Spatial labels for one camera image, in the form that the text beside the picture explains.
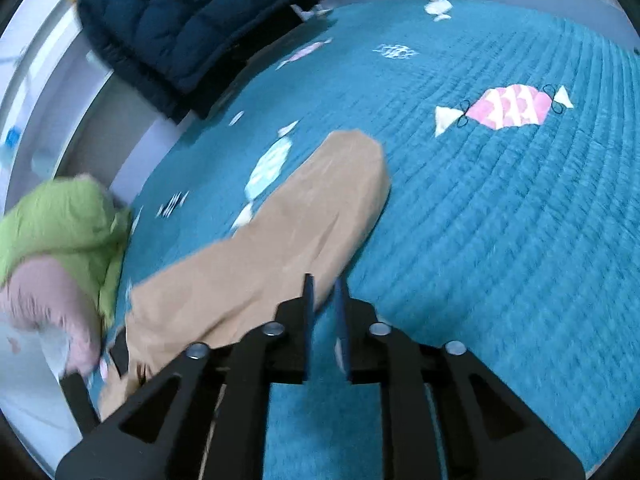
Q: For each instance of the navy and yellow puffer jacket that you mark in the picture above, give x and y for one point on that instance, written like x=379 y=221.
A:
x=200 y=20

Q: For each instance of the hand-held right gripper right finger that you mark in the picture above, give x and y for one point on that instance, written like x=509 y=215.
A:
x=342 y=330

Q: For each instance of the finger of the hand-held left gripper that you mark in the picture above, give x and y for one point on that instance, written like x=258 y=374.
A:
x=120 y=355
x=77 y=402

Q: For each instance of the teal candy print bed mat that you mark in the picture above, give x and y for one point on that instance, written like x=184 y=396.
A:
x=500 y=235

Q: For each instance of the green and pink duvet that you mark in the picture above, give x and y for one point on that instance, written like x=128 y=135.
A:
x=60 y=230

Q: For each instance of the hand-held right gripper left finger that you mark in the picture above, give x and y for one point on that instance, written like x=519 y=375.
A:
x=308 y=330

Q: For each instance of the tan pants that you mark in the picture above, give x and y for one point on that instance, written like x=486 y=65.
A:
x=280 y=240

